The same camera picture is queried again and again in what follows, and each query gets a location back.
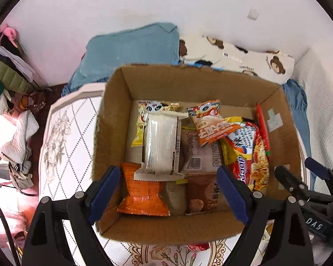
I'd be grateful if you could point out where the orange foil snack bag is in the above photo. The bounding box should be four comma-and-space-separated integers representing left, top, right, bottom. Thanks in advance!
117, 163, 170, 217

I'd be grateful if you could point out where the yellow Korean cheese noodle pack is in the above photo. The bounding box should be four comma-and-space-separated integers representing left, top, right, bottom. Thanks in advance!
220, 117, 270, 193

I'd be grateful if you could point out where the brown pastry snack packet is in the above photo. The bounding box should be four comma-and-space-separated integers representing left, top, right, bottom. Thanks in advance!
186, 173, 230, 215

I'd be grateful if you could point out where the white strawberry cookie packet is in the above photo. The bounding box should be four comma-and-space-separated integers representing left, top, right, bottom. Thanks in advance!
252, 220, 274, 265

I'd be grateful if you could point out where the red white snack packet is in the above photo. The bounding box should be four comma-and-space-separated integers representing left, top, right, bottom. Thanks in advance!
256, 103, 271, 158

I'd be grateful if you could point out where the small red triangular packet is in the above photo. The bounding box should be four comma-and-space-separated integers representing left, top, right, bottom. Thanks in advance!
187, 243, 210, 253

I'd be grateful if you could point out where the clear beige biscuit packet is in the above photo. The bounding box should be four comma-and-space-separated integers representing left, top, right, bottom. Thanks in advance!
180, 128, 222, 174

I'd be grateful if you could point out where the white wafer cracker pack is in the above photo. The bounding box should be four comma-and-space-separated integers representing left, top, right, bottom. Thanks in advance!
134, 111, 188, 182

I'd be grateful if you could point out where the orange panda snack packet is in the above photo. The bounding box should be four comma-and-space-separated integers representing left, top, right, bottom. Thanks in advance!
187, 100, 241, 147

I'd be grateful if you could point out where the yellow panda snack packet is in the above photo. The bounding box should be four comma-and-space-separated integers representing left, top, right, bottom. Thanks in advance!
131, 100, 181, 148

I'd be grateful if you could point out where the blue bed sheet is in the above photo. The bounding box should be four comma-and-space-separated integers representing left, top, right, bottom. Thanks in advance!
281, 79, 317, 183

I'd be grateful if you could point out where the white diamond pattern folding table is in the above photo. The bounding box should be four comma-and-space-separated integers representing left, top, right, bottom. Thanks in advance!
38, 82, 312, 266

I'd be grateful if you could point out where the cardboard milk carton box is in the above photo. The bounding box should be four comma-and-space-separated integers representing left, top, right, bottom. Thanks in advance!
93, 65, 300, 245

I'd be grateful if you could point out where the white textured blanket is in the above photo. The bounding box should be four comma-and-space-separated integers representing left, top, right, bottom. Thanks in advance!
291, 48, 333, 169

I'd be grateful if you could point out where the white bear print pillow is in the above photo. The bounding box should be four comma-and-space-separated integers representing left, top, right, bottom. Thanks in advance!
179, 35, 295, 85

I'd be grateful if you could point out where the pile of clothes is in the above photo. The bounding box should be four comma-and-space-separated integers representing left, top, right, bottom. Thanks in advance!
0, 41, 49, 195

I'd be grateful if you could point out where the light blue folded towel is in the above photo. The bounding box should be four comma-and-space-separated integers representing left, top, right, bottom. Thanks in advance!
61, 22, 179, 96

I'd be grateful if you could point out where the pink plush toy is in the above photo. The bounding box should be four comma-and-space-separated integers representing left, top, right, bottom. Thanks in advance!
0, 24, 18, 48

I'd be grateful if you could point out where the white wall switch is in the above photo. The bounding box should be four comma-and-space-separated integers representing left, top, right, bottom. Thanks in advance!
247, 8, 259, 20

